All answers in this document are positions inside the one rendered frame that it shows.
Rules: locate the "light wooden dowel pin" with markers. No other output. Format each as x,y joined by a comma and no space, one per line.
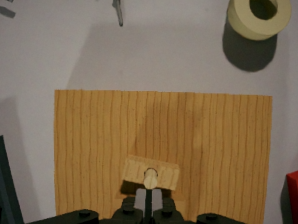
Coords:
150,178

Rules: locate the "red open tray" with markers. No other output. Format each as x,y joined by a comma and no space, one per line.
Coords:
292,181

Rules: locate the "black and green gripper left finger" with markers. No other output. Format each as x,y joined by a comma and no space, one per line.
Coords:
133,213

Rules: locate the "pale yellow ring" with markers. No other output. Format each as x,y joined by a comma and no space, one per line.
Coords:
252,28

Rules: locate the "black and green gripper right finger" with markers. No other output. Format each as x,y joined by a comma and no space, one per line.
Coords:
162,214

